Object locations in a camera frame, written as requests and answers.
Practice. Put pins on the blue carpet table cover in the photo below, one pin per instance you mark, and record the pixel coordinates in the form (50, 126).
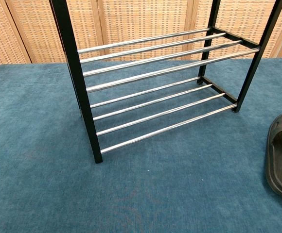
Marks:
(155, 189)

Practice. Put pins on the black rubber slide sandal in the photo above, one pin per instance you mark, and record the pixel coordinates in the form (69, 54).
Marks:
(280, 155)

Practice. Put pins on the black shoe rack chrome bars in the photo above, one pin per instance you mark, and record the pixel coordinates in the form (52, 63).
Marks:
(70, 48)

